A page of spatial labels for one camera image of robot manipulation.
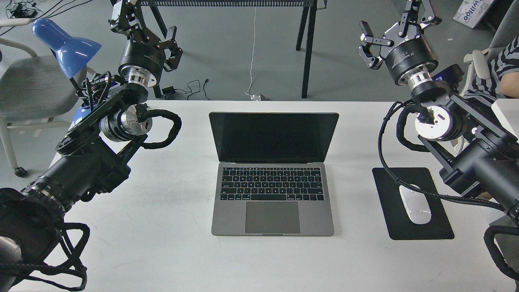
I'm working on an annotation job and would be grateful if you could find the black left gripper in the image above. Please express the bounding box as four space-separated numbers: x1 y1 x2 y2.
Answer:
109 0 183 88

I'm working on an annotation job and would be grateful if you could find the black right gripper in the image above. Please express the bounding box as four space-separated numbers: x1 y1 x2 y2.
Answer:
357 0 442 86

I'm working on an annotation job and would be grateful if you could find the grey laptop computer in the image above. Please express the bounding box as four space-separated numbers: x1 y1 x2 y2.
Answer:
209 112 339 236

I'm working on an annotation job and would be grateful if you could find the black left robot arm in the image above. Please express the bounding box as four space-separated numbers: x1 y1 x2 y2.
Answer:
1 0 182 292

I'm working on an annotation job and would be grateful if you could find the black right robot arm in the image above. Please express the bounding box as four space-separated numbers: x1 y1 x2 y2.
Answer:
357 0 518 225

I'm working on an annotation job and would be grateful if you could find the white cardboard box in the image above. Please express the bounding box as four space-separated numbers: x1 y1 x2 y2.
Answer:
453 0 495 28

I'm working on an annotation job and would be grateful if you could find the blue desk lamp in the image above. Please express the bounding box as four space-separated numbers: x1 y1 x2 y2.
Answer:
32 18 101 99

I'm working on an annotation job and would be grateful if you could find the white chair right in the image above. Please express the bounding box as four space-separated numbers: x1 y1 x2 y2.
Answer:
461 0 518 96

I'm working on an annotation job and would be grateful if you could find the person in striped shirt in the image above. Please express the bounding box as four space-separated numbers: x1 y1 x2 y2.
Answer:
464 36 519 107

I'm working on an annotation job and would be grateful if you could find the white power plug on floor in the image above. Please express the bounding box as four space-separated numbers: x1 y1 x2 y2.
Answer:
250 94 269 101

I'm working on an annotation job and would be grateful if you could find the white side table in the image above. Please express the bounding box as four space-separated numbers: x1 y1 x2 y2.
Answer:
491 99 519 138

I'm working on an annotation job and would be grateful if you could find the grey office chair left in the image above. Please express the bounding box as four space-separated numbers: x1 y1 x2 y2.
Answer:
0 18 92 177

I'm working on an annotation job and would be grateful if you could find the white computer mouse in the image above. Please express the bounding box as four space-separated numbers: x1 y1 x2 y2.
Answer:
399 185 432 225

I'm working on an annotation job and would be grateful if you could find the black mouse pad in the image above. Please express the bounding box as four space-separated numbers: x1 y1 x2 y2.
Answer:
371 167 455 240

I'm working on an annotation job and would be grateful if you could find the black power adapter with cable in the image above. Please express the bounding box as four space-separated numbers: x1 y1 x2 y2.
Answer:
162 78 211 101

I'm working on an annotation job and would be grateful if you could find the black metal table frame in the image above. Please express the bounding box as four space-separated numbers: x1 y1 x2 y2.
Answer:
142 0 320 101

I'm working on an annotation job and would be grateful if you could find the white hanging cable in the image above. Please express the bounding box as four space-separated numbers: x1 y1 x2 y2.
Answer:
244 6 257 98

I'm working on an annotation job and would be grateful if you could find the black cables top left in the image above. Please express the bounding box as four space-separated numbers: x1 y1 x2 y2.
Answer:
0 0 94 29

